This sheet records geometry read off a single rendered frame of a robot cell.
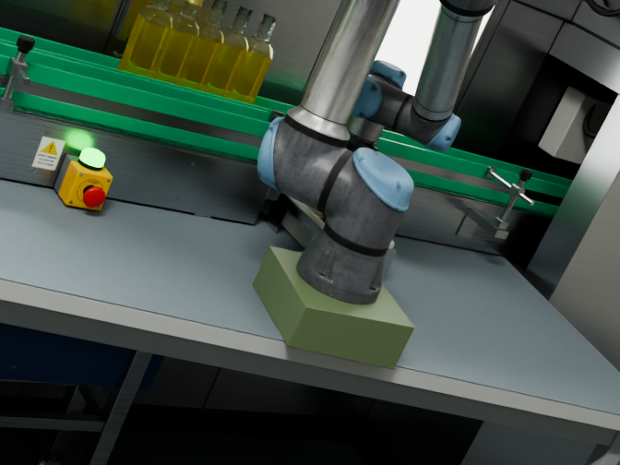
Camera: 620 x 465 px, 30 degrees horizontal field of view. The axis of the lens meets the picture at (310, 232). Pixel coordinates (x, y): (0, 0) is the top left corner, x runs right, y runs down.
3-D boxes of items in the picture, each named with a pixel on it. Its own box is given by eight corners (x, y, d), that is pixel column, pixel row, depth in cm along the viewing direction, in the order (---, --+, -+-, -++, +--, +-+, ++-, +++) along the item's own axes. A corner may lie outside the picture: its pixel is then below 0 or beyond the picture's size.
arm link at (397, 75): (368, 58, 223) (378, 55, 231) (345, 109, 226) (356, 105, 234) (404, 76, 221) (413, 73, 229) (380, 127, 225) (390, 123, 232)
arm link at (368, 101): (403, 95, 211) (416, 90, 221) (349, 69, 213) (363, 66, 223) (386, 134, 213) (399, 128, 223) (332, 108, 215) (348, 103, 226)
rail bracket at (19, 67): (10, 109, 199) (36, 38, 195) (23, 126, 193) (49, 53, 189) (-12, 104, 196) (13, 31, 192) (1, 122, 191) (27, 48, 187)
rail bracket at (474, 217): (465, 233, 284) (506, 152, 277) (506, 268, 271) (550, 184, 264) (451, 231, 281) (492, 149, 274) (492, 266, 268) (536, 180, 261)
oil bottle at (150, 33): (129, 105, 229) (168, 5, 223) (139, 117, 225) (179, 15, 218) (103, 99, 226) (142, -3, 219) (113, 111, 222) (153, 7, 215)
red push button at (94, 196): (102, 182, 205) (110, 191, 202) (95, 202, 206) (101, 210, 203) (82, 178, 202) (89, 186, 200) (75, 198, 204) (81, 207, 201)
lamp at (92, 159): (97, 161, 208) (102, 147, 207) (105, 172, 205) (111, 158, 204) (74, 157, 206) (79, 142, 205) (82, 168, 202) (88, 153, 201)
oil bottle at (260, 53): (227, 130, 243) (267, 36, 236) (239, 141, 238) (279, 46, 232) (205, 125, 239) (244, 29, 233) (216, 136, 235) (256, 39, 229)
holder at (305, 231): (315, 220, 255) (328, 190, 253) (380, 284, 235) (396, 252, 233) (252, 208, 245) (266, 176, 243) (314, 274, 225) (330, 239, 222)
